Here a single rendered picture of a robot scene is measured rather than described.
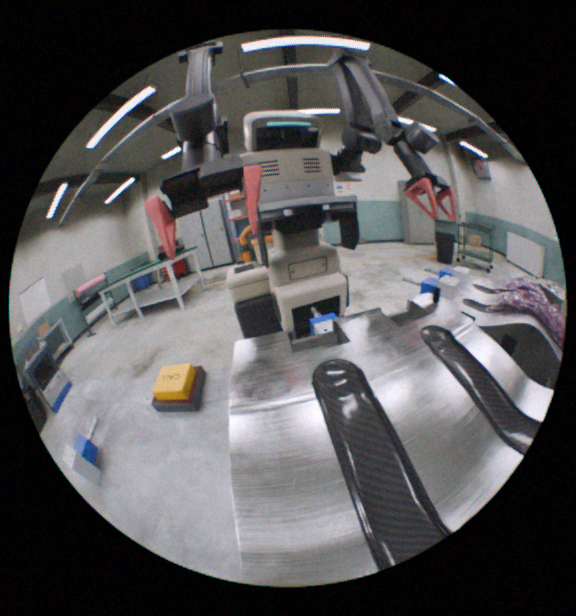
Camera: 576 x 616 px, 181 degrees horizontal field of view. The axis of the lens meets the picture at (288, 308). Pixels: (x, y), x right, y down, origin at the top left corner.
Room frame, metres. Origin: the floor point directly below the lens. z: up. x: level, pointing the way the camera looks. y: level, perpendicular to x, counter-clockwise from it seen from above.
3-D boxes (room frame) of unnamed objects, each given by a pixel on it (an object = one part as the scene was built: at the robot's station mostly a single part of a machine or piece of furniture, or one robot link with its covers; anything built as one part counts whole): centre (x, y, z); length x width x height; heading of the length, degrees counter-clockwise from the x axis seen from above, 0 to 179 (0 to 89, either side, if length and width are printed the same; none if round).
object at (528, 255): (1.55, -7.00, 0.47); 1.52 x 0.77 x 0.94; 172
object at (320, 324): (0.26, -0.05, 0.83); 0.13 x 0.05 x 0.05; 6
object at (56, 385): (0.46, 3.23, 0.28); 0.61 x 0.41 x 0.15; 172
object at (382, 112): (0.40, -0.33, 1.40); 0.11 x 0.06 x 0.43; 101
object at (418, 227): (4.64, -4.29, 0.98); 1.00 x 0.47 x 1.95; 82
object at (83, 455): (0.02, 0.35, 0.83); 0.13 x 0.05 x 0.05; 4
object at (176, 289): (3.27, 2.77, 0.51); 2.40 x 1.13 x 1.02; 86
